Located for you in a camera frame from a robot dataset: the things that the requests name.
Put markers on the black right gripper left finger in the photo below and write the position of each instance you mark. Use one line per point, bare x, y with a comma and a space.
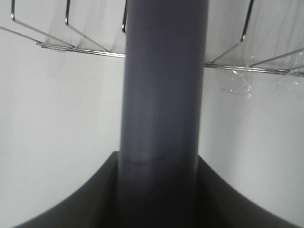
90, 206

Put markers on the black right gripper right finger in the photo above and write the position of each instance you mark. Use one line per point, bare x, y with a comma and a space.
218, 205

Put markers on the clear tape piece on rack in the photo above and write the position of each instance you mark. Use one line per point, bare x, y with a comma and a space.
236, 82

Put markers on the chrome wire dish rack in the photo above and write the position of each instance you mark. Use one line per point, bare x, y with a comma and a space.
294, 71

